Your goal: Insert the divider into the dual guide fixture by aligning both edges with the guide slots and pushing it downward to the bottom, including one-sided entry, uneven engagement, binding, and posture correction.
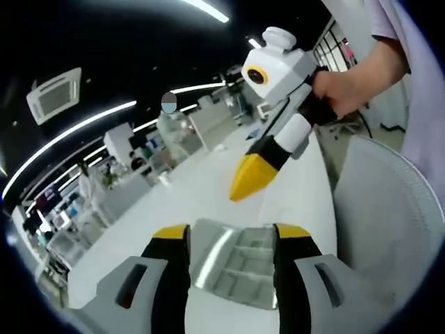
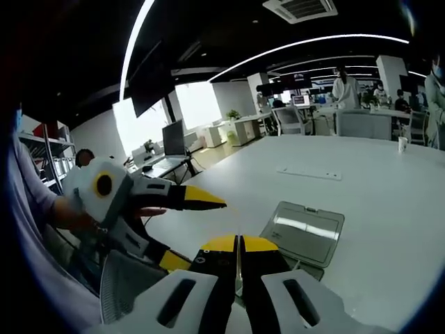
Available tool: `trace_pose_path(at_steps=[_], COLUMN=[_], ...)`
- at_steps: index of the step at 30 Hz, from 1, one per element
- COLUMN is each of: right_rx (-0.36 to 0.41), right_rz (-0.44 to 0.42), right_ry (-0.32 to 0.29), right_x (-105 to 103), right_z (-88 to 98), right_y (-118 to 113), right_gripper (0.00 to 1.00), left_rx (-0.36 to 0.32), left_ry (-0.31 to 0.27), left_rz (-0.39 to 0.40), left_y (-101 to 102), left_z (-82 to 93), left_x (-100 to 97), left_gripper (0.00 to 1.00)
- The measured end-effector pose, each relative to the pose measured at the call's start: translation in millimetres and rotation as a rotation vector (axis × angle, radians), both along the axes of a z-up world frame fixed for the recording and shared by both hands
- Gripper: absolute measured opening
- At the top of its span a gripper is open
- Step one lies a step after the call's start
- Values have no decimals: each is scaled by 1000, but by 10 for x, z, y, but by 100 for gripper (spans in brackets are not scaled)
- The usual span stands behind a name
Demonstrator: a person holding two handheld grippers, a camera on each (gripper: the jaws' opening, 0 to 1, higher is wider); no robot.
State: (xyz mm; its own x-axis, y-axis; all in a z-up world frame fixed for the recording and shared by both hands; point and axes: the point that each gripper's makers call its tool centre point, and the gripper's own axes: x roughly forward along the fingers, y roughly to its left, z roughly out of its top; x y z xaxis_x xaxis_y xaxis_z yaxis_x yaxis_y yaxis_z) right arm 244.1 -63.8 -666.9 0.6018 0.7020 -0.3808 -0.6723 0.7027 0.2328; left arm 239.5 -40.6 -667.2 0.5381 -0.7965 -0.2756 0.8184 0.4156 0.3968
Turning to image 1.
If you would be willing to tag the white upright panel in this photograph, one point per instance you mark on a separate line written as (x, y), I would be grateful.
(198, 132)

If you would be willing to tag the straight ceiling light strip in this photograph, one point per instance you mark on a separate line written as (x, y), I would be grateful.
(212, 14)

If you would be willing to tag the dark wall display screen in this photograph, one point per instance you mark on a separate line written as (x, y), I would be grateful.
(46, 198)

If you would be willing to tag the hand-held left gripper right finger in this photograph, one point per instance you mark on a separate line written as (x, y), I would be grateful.
(292, 271)

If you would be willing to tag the grey mesh office chair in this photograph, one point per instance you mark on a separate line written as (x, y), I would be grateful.
(382, 208)

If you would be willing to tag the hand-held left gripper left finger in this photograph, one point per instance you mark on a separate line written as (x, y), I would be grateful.
(174, 278)

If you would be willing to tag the person's right hand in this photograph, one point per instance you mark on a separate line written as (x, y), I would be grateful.
(340, 92)

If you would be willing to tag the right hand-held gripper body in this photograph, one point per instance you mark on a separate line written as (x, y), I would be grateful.
(278, 69)

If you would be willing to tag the curved ceiling light strip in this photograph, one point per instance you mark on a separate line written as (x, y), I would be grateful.
(121, 105)

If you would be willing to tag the person in white shirt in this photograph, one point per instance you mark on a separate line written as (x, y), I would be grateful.
(427, 104)

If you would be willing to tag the ceiling air conditioner vent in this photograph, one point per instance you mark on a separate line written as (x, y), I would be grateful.
(55, 97)

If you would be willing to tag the phone with blue screen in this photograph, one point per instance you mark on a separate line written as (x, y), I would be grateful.
(253, 134)

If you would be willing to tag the transparent grey guide fixture box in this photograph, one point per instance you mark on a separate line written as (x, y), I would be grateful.
(236, 264)

